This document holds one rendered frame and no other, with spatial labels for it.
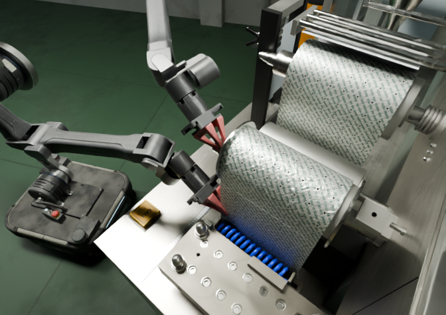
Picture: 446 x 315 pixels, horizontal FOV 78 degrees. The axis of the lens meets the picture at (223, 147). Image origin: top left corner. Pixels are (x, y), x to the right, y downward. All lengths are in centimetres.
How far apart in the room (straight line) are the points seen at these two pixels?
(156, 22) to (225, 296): 69
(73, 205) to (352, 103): 164
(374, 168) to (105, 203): 146
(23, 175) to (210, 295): 211
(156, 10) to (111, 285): 152
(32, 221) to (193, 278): 141
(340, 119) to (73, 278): 174
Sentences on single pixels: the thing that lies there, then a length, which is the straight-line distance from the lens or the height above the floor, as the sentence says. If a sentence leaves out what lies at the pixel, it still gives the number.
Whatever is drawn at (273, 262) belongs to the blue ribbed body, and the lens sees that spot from 72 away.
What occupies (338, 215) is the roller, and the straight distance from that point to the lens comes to 52.
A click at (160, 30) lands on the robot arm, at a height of 140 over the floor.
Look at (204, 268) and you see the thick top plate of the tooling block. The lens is 73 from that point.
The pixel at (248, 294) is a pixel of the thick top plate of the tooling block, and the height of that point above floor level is 103.
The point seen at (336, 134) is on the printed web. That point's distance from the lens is 69.
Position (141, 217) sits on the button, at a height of 92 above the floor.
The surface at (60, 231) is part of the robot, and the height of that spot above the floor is 24.
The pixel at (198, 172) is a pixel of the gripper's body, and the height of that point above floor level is 116.
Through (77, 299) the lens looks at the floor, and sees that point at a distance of 194.
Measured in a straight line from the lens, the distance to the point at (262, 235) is 69.
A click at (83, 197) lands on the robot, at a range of 191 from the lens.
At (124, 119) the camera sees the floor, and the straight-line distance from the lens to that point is 269.
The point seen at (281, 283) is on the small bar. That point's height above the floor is 105.
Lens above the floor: 172
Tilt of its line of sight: 49 degrees down
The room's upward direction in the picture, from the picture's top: straight up
